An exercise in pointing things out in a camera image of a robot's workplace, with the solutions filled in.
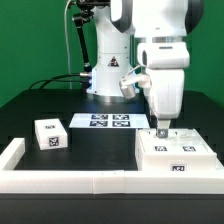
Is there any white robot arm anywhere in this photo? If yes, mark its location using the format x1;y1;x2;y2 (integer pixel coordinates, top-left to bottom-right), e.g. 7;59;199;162
87;0;204;138

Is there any white base tag plate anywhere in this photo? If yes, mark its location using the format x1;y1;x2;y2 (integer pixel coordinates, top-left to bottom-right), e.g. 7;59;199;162
69;113;149;129

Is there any white cable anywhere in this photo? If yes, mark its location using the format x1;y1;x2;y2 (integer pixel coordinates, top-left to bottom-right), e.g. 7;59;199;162
63;0;74;90

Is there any white U-shaped fence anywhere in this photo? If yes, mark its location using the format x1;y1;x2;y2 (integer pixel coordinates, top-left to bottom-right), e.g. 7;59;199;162
0;138;224;194

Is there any white cabinet body box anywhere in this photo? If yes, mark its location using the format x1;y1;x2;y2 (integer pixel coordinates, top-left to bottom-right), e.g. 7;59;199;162
135;129;217;172

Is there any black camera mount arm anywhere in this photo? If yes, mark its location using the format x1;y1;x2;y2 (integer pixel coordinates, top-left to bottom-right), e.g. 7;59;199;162
72;0;110;72

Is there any small white cabinet top block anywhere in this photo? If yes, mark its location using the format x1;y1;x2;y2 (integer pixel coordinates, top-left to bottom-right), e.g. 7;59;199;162
34;118;68;150

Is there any black cable bundle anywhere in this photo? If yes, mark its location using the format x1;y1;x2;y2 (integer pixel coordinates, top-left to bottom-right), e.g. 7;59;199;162
29;73;92;90

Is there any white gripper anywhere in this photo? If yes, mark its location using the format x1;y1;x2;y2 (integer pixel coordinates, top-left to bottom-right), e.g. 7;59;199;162
137;42;190;138

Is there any white cabinet door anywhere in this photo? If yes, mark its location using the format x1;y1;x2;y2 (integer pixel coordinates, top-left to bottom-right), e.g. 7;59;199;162
168;129;208;154
140;130;171;154

